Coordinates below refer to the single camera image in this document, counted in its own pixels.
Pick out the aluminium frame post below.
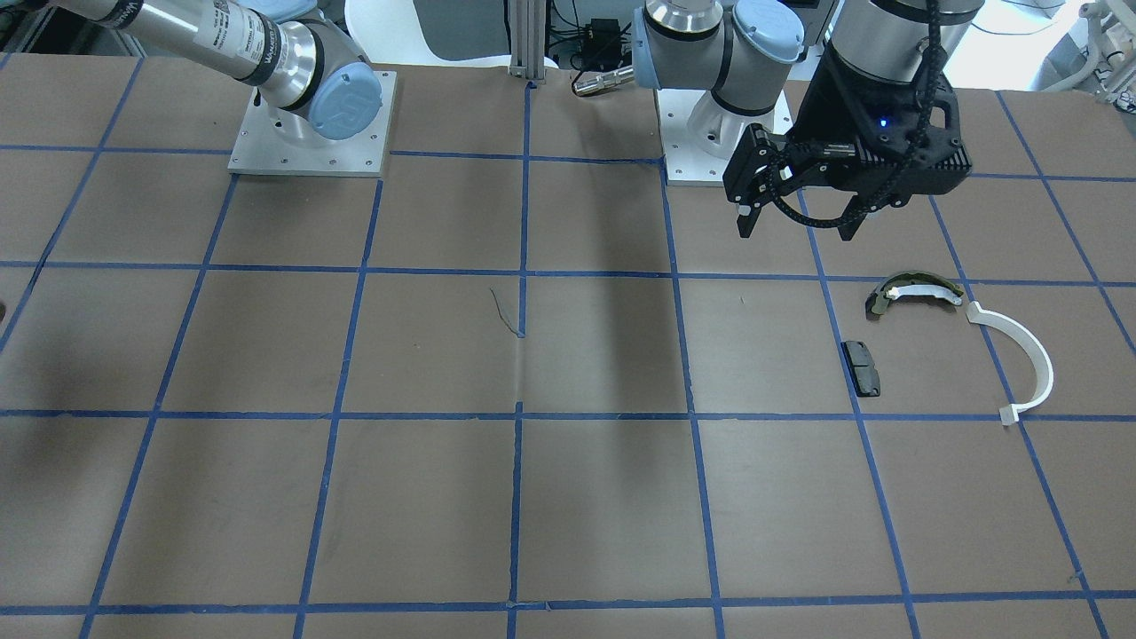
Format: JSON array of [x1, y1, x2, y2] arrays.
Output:
[[506, 0, 548, 86]]

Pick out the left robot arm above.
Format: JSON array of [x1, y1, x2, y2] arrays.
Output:
[[633, 1, 982, 241]]

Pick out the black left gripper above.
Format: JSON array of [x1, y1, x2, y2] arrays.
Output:
[[722, 40, 974, 241]]

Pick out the white curved plastic bracket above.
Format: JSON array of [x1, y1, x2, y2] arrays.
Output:
[[964, 300, 1055, 426]]

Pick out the green brake shoe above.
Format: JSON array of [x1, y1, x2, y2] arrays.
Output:
[[864, 271, 964, 317]]

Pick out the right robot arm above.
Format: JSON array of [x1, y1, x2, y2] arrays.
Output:
[[28, 1, 384, 141]]

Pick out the black brake pad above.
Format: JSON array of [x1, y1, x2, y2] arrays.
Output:
[[841, 340, 882, 398]]

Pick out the white plastic chair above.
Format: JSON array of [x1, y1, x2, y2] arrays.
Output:
[[343, 1, 559, 73]]

